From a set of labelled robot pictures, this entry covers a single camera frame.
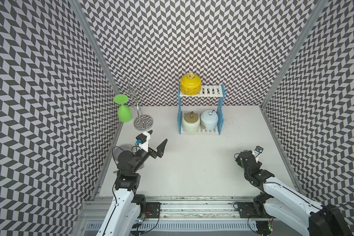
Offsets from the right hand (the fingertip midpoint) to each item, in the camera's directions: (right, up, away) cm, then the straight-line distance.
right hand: (245, 158), depth 86 cm
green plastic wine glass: (-72, +26, -1) cm, 77 cm away
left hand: (-49, +15, -15) cm, 54 cm away
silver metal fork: (-61, -4, -1) cm, 61 cm away
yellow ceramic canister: (-33, +43, -3) cm, 55 cm away
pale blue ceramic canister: (-19, +23, +11) cm, 32 cm away
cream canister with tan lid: (-32, +21, +9) cm, 39 cm away
